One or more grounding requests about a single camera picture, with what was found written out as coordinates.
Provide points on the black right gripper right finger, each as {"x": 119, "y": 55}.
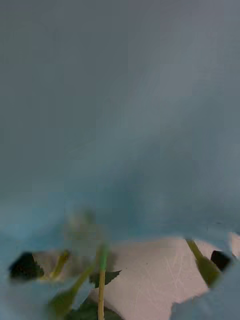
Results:
{"x": 220, "y": 260}

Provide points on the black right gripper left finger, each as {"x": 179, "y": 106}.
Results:
{"x": 23, "y": 266}

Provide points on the pale blue artificial flower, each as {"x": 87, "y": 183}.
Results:
{"x": 101, "y": 295}
{"x": 120, "y": 112}

